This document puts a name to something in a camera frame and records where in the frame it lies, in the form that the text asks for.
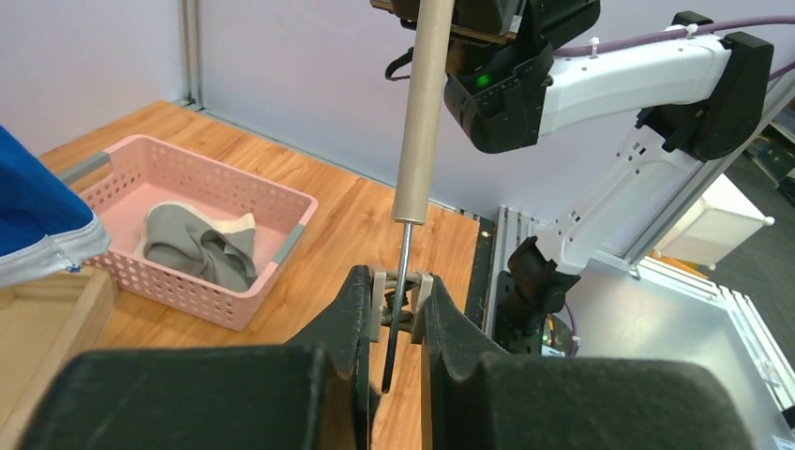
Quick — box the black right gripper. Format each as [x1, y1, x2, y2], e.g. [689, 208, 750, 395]
[371, 0, 601, 47]

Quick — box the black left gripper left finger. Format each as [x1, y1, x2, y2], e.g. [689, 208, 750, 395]
[18, 265, 373, 449]

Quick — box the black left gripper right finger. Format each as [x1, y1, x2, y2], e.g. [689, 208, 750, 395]
[422, 277, 754, 449]

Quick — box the beige hanger with black underwear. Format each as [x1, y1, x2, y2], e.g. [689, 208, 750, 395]
[382, 0, 455, 394]

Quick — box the grey white underwear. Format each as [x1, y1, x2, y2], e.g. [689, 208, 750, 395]
[135, 202, 257, 293]

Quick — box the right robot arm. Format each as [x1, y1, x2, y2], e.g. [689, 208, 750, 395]
[374, 1, 794, 349]

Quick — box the blue underwear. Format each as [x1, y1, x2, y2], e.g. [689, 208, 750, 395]
[1, 128, 112, 288]

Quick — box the pink plastic basket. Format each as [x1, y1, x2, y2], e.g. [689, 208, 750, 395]
[81, 135, 317, 331]

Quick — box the wooden clothes rack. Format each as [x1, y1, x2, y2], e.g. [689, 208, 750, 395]
[1, 267, 119, 449]

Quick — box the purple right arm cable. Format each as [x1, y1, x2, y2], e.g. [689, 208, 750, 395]
[552, 14, 795, 82]

